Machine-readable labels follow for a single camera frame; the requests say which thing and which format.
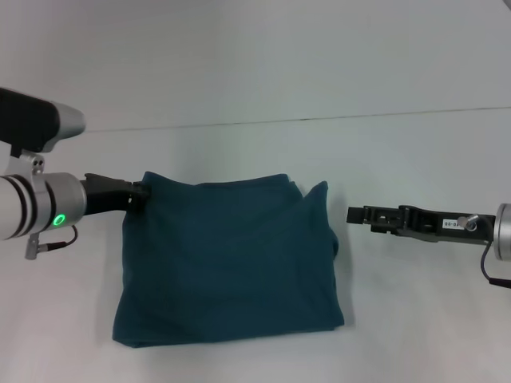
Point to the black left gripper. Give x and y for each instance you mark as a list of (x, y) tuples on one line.
[(104, 197)]

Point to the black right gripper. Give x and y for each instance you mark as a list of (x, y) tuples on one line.
[(431, 229)]

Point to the teal t-shirt with FREE print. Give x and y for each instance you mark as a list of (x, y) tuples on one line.
[(227, 259)]

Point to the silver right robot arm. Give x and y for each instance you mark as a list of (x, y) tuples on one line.
[(504, 231)]

